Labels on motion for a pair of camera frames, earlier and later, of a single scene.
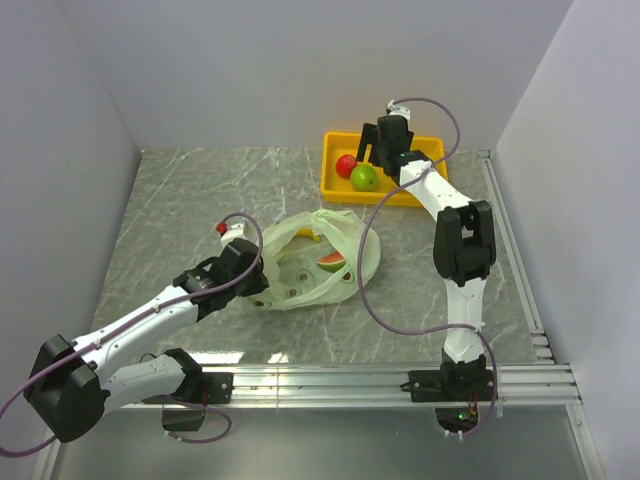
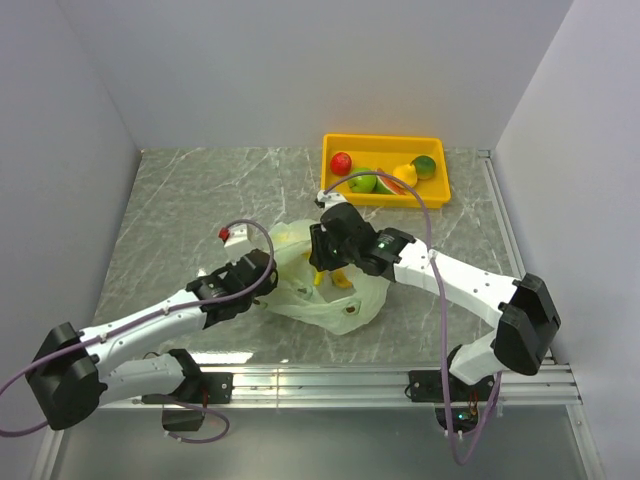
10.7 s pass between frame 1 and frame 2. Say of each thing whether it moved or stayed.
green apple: stayed
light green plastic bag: moved
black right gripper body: moved
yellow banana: moved
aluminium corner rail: stayed
